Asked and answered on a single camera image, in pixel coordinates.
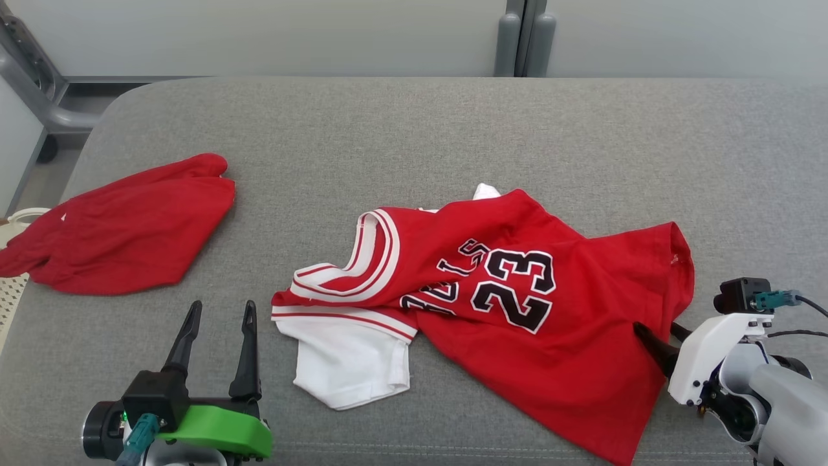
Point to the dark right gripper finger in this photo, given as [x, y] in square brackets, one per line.
[682, 332]
[660, 353]

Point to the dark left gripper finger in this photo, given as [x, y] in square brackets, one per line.
[249, 362]
[184, 343]

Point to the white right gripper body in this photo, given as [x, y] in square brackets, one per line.
[702, 356]

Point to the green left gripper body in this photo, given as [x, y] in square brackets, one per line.
[226, 430]

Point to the red basketball jersey shirt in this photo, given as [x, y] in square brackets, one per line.
[582, 323]

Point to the red basketball shorts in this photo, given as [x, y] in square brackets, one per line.
[129, 233]

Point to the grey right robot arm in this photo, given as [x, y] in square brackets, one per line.
[789, 401]

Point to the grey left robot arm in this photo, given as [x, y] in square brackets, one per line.
[100, 433]

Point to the white laundry basket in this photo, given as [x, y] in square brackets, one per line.
[11, 304]

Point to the black caster wheel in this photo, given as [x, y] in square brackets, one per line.
[46, 150]

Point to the grey fabric sofa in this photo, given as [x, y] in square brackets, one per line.
[453, 129]

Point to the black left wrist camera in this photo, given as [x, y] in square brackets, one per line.
[155, 398]

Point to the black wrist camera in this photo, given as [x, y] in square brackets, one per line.
[155, 398]
[744, 294]

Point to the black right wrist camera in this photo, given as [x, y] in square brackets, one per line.
[744, 294]

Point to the grey wheeled frame leg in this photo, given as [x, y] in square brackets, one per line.
[71, 120]

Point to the grey partition post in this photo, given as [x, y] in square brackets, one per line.
[541, 45]
[508, 45]

